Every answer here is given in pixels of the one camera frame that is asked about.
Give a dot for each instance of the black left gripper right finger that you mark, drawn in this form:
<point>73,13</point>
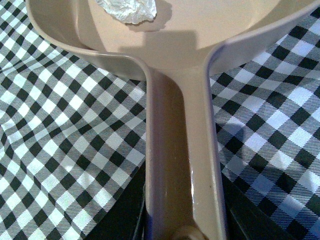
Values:
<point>245,220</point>

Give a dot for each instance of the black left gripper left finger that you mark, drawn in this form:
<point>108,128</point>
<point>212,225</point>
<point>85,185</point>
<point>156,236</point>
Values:
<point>125,220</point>

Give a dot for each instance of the beige plastic dustpan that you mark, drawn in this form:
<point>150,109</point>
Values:
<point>175,54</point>

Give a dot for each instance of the white paper ball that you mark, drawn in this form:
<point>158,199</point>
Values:
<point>130,11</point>

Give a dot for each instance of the black white checkered bedsheet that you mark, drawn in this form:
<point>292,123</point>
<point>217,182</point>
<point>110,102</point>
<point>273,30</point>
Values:
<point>72,135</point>

